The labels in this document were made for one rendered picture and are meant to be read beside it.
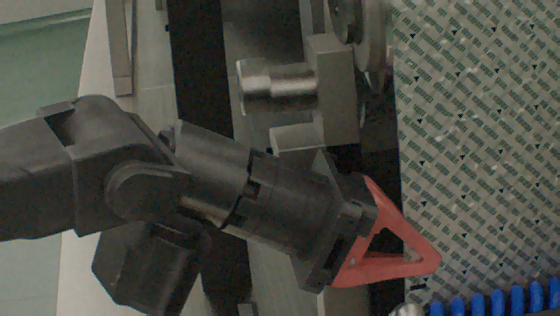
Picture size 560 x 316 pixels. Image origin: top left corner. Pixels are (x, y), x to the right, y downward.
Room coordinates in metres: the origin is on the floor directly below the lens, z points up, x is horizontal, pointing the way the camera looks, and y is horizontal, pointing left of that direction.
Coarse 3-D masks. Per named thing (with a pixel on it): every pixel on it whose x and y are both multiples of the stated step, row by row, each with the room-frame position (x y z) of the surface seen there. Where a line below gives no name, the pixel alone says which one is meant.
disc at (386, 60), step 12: (384, 0) 0.71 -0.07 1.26; (384, 12) 0.71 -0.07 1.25; (384, 24) 0.71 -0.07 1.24; (384, 36) 0.72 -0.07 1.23; (384, 48) 0.72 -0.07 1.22; (384, 60) 0.72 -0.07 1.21; (372, 72) 0.77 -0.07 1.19; (384, 72) 0.73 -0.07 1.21; (372, 84) 0.78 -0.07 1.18; (384, 84) 0.73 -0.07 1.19
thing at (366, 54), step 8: (368, 0) 0.72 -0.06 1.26; (376, 0) 0.72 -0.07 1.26; (368, 8) 0.72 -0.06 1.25; (376, 8) 0.72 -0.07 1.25; (368, 16) 0.72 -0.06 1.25; (376, 16) 0.72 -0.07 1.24; (368, 24) 0.73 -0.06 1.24; (376, 24) 0.73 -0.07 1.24; (368, 32) 0.73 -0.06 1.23; (376, 32) 0.73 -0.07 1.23; (368, 40) 0.73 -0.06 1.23; (376, 40) 0.73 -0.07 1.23; (352, 48) 0.79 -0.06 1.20; (360, 48) 0.76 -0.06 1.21; (368, 48) 0.73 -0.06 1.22; (376, 48) 0.73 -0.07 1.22; (360, 56) 0.77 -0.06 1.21; (368, 56) 0.74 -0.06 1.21; (376, 56) 0.74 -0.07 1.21; (360, 64) 0.77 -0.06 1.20; (368, 64) 0.74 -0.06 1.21; (376, 64) 0.75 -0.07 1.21
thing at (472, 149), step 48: (432, 96) 0.72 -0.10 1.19; (480, 96) 0.72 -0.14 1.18; (528, 96) 0.73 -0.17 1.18; (432, 144) 0.72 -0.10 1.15; (480, 144) 0.72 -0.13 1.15; (528, 144) 0.73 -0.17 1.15; (432, 192) 0.72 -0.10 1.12; (480, 192) 0.72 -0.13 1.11; (528, 192) 0.73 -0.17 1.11; (432, 240) 0.72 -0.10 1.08; (480, 240) 0.72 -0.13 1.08; (528, 240) 0.73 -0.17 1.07; (432, 288) 0.72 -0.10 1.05; (480, 288) 0.72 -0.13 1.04; (528, 288) 0.73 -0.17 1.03
